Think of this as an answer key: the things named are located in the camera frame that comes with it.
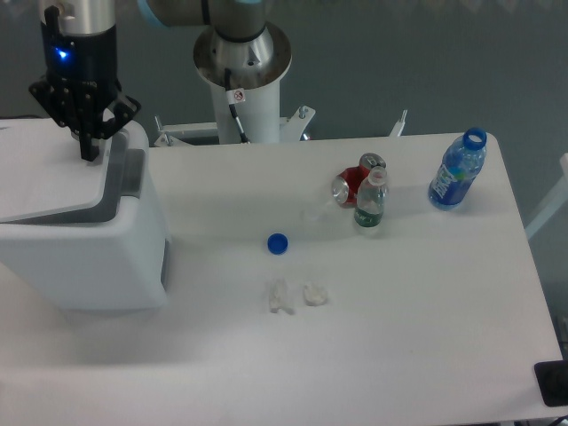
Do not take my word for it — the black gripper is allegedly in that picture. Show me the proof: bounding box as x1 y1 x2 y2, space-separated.
28 6 141 161

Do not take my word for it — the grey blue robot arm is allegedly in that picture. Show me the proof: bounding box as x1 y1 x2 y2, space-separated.
28 1 292 162

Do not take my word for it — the white trash can body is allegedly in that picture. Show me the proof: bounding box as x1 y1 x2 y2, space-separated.
0 117 169 311

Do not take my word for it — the blue bottle cap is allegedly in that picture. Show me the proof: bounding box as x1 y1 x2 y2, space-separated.
266 233 288 256

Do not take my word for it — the crushed red soda can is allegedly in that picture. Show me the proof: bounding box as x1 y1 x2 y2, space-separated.
331 153 386 208

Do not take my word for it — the crumpled white tissue left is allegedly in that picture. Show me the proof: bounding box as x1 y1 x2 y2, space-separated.
268 279 295 315

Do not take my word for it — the crumpled white tissue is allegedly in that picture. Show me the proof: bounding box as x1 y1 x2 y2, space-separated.
268 279 295 315
303 281 329 307

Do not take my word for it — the crumpled white tissue right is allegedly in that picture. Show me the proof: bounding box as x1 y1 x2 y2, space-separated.
303 281 329 307

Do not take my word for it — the small clear green-label bottle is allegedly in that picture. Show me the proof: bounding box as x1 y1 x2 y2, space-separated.
354 166 389 228

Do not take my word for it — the blue plastic drink bottle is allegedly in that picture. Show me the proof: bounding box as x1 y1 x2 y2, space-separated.
428 127 487 210

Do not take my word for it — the white furniture leg right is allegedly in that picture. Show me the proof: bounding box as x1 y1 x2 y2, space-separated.
525 154 567 241

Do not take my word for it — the black device at edge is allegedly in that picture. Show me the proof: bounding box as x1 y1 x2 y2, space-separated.
533 360 567 407

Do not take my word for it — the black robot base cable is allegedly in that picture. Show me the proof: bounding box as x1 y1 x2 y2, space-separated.
224 66 252 145

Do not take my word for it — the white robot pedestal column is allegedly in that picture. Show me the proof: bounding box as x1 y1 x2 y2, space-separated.
209 82 280 145

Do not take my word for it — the white metal base frame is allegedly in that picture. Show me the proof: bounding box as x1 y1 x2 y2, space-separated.
153 105 409 147

